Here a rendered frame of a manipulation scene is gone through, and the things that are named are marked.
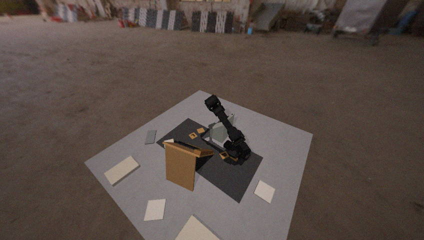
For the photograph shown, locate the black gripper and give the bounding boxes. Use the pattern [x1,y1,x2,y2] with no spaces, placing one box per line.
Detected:
[223,140,251,161]

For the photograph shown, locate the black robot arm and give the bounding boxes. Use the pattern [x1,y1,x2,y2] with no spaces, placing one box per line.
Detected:
[205,94,251,158]

